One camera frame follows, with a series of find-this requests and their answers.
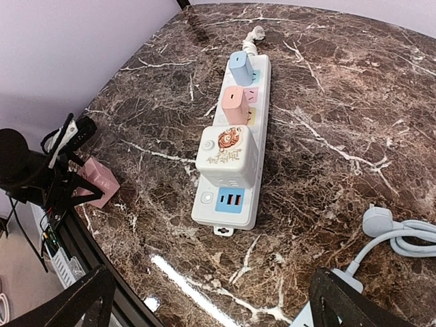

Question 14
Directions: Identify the small pink charger plug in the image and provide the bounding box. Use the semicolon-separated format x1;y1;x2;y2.
221;86;249;125

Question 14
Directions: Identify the white slotted cable duct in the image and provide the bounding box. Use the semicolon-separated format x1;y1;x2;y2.
31;204;85;289

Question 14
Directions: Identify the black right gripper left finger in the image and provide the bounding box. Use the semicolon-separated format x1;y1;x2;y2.
6;265;116;327

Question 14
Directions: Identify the white multicolour power strip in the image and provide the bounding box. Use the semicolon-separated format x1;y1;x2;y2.
191;26;271;236

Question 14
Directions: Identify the black front table rail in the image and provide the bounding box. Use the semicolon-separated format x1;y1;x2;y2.
57;204;164;327

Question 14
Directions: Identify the pink cube socket adapter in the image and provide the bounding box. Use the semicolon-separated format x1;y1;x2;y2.
78;157;120;209

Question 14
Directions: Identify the white cube socket adapter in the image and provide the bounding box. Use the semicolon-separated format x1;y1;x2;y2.
196;125;259;189

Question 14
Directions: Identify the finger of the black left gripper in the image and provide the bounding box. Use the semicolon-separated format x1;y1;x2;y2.
66;173;104;206

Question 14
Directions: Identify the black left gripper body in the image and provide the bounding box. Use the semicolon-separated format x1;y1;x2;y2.
20;164;78;213

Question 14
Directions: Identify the left black frame post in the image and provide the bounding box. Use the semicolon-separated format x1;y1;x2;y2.
176;0;191;10

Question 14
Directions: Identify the small blue charger plug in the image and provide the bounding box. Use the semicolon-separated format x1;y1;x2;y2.
228;50;253;87

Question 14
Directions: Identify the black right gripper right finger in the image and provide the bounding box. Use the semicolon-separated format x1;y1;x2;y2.
309;268;414;327

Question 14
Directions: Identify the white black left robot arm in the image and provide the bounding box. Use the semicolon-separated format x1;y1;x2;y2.
1;129;104;213

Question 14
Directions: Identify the light blue power strip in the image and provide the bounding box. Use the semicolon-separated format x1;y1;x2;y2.
291;205;435;326

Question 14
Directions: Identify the small green circuit board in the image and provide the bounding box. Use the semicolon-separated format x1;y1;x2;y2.
43;226;59;249

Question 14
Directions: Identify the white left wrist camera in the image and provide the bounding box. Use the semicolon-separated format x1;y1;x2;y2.
40;113;97;169

